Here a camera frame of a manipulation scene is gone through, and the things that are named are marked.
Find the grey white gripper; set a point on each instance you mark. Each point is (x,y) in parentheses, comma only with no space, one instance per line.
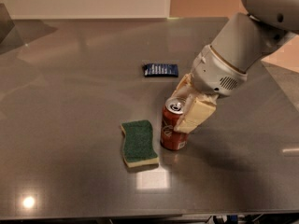
(214,73)

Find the red coke can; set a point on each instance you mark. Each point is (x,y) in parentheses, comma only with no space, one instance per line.
(172,110)

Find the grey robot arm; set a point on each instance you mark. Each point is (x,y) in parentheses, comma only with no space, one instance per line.
(263,29)

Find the green and yellow sponge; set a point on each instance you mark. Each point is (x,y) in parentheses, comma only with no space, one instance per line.
(137,148)

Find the blue snack packet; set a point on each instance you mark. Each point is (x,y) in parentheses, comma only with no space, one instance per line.
(160,70)

